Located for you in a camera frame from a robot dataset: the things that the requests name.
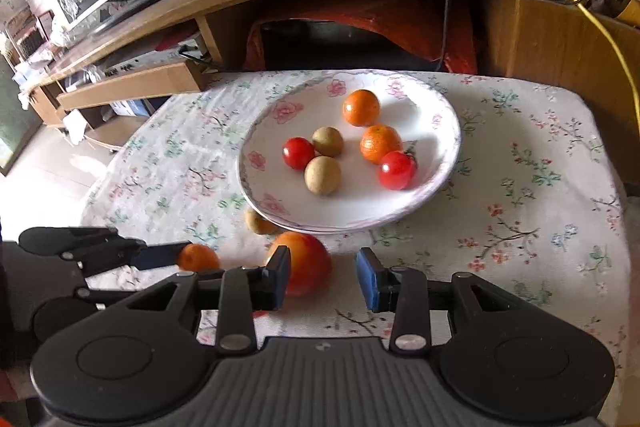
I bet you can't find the floral tablecloth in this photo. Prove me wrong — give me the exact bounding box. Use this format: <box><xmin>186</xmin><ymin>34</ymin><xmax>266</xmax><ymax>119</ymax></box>
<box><xmin>80</xmin><ymin>69</ymin><xmax>632</xmax><ymax>360</ymax></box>

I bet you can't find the red apple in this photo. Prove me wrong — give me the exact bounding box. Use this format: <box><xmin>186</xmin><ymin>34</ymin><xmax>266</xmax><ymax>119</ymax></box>
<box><xmin>267</xmin><ymin>232</ymin><xmax>333</xmax><ymax>299</ymax></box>

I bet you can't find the blue and white box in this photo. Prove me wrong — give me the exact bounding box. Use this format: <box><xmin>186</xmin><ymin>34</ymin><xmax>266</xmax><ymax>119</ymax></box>
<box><xmin>110</xmin><ymin>98</ymin><xmax>157</xmax><ymax>116</ymax></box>

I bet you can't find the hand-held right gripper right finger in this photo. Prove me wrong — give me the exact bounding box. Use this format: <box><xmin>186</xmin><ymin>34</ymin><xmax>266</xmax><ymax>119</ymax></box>
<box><xmin>356</xmin><ymin>248</ymin><xmax>531</xmax><ymax>354</ymax></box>

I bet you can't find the red cloth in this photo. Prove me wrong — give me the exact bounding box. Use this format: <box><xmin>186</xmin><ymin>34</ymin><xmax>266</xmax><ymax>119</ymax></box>
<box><xmin>246</xmin><ymin>0</ymin><xmax>481</xmax><ymax>75</ymax></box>

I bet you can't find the brown longan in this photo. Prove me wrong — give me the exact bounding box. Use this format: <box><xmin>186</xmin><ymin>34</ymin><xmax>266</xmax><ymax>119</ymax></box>
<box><xmin>312</xmin><ymin>127</ymin><xmax>345</xmax><ymax>158</ymax></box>
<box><xmin>304</xmin><ymin>156</ymin><xmax>343</xmax><ymax>196</ymax></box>
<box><xmin>244</xmin><ymin>208</ymin><xmax>281</xmax><ymax>236</ymax></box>

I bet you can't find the yellow cable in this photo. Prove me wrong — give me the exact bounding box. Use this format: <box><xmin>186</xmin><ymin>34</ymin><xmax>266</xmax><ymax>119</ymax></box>
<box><xmin>350</xmin><ymin>0</ymin><xmax>640</xmax><ymax>114</ymax></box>

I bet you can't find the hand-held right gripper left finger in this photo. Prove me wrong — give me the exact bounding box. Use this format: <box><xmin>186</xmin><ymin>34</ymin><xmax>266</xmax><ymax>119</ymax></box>
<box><xmin>120</xmin><ymin>246</ymin><xmax>292</xmax><ymax>354</ymax></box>

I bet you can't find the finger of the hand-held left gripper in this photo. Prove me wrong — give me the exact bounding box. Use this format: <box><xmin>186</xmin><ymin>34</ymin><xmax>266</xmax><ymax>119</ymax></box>
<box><xmin>31</xmin><ymin>284</ymin><xmax>128</xmax><ymax>343</ymax></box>
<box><xmin>19</xmin><ymin>228</ymin><xmax>192</xmax><ymax>278</ymax></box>

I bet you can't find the orange tangerine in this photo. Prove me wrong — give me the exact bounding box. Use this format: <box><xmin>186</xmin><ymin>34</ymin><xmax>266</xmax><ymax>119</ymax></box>
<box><xmin>178</xmin><ymin>244</ymin><xmax>221</xmax><ymax>273</ymax></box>
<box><xmin>360</xmin><ymin>125</ymin><xmax>404</xmax><ymax>165</ymax></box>
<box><xmin>342</xmin><ymin>89</ymin><xmax>381</xmax><ymax>128</ymax></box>

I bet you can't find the silver media player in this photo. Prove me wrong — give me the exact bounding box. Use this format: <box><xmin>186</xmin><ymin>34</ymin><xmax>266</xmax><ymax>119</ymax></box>
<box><xmin>90</xmin><ymin>39</ymin><xmax>212</xmax><ymax>80</ymax></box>

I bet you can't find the white floral bowl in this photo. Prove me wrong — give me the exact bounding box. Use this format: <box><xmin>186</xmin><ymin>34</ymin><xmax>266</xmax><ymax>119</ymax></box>
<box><xmin>236</xmin><ymin>72</ymin><xmax>462</xmax><ymax>235</ymax></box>

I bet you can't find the red cherry tomato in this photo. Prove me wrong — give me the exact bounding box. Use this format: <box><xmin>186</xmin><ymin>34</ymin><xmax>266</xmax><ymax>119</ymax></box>
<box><xmin>282</xmin><ymin>137</ymin><xmax>316</xmax><ymax>171</ymax></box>
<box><xmin>377</xmin><ymin>150</ymin><xmax>418</xmax><ymax>191</ymax></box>

